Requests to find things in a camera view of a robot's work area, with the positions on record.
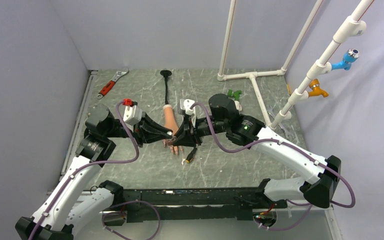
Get near black yellow screwdriver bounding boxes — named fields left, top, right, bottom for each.
left=184, top=147, right=198, bottom=163

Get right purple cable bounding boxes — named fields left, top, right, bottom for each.
left=190, top=101, right=357, bottom=232

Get red adjustable wrench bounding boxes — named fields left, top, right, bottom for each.
left=96, top=68, right=130, bottom=100

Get orange faucet valve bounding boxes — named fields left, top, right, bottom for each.
left=308, top=78, right=329, bottom=98

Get silver open-end wrench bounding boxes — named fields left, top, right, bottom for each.
left=267, top=106, right=294, bottom=140

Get mannequin practice hand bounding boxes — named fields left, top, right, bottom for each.
left=163, top=104, right=183, bottom=155

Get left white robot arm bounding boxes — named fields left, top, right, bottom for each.
left=15, top=103, right=174, bottom=240

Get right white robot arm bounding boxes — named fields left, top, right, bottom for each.
left=171, top=93, right=342, bottom=209

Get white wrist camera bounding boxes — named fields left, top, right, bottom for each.
left=177, top=98, right=196, bottom=116
left=122, top=98, right=143, bottom=126

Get black hand stand stem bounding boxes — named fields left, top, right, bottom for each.
left=160, top=69, right=173, bottom=105

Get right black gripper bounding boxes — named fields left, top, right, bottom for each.
left=172, top=113, right=229, bottom=147

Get blue faucet valve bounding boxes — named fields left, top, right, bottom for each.
left=331, top=48, right=360, bottom=71

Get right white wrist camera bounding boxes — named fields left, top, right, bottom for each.
left=177, top=98, right=196, bottom=116

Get glitter nail polish bottle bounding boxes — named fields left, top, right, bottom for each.
left=165, top=131, right=176, bottom=146

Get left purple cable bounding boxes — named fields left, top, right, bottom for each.
left=27, top=100, right=162, bottom=240

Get green valve pvc fitting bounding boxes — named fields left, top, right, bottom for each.
left=227, top=89, right=242, bottom=112

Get purple cable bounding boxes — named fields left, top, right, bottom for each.
left=27, top=100, right=162, bottom=240
left=190, top=101, right=357, bottom=232

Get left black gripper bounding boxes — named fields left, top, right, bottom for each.
left=105, top=112, right=172, bottom=148

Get black base frame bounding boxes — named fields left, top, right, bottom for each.
left=97, top=180, right=288, bottom=226

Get white pvc pipe frame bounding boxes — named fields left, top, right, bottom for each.
left=216, top=0, right=376, bottom=130

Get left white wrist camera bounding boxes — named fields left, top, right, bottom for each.
left=122, top=98, right=143, bottom=126

